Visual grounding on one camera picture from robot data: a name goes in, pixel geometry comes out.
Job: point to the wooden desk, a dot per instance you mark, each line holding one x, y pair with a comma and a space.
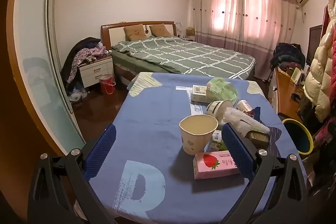
284, 92

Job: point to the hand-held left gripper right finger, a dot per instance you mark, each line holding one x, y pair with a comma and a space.
237, 151

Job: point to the white plastic bottle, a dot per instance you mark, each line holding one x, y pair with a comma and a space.
244, 106

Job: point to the green checked duvet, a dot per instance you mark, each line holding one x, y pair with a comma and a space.
183, 56

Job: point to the brown pillow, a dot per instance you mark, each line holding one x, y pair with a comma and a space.
160, 30
135, 32

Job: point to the paper cup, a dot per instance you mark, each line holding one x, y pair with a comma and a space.
195, 140

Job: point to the pile of dark clothes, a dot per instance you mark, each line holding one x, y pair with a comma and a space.
287, 56

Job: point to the wooden bed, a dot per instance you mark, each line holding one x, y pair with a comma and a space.
115, 32

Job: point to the small green drink carton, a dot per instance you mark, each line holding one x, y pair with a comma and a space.
216, 140

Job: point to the pink strawberry milk carton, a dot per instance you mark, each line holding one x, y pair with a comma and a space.
210, 169

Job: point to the pink floral scarf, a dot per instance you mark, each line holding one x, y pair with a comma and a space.
325, 132

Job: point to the pile of clothes on nightstand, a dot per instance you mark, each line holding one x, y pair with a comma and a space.
78, 56

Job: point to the white yogurt cup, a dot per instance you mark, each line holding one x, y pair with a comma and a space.
218, 108

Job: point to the cream puffer jacket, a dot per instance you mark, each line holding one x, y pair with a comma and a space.
323, 74

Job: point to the yellow rimmed trash bin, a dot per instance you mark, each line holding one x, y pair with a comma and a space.
298, 137

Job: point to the sliding wardrobe door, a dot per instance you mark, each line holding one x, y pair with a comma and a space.
34, 56

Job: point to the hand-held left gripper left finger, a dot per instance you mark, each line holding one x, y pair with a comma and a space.
101, 150

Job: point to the white nightstand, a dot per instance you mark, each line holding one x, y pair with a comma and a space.
95, 71

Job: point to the green wet wipes packet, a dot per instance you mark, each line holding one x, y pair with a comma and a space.
223, 90

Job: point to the white scrub brush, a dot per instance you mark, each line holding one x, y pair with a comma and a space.
239, 116

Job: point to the red bucket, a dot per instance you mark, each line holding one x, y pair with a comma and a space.
107, 83

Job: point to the beige cardboard box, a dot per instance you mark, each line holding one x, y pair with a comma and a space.
199, 94

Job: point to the pink and white curtains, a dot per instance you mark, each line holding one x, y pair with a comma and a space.
236, 11

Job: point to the woven bedside basket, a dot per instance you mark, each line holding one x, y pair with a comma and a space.
190, 32

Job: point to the plastic bags on floor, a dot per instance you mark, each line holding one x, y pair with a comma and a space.
77, 95

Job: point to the black television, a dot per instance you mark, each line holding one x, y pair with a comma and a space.
313, 45

